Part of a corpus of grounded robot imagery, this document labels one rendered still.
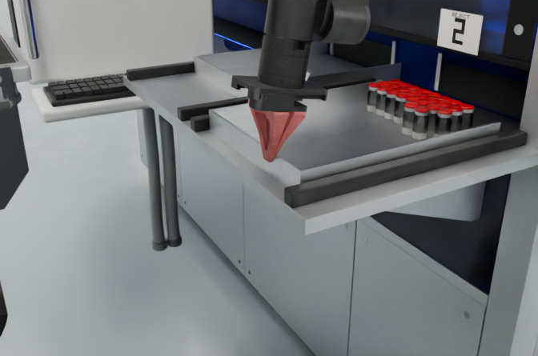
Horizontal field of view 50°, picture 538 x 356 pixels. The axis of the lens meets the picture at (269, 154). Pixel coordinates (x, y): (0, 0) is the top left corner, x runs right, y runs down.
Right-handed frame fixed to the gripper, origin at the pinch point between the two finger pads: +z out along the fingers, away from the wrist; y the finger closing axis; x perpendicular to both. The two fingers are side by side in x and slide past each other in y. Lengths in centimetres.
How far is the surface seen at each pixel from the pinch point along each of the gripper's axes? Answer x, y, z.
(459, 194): -3.1, 33.9, 6.6
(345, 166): -6.5, 7.0, -0.6
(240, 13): 99, 47, -8
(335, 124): 11.9, 19.2, -0.1
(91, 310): 103, 9, 91
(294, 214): -8.9, -1.2, 3.9
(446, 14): 9.4, 35.4, -19.2
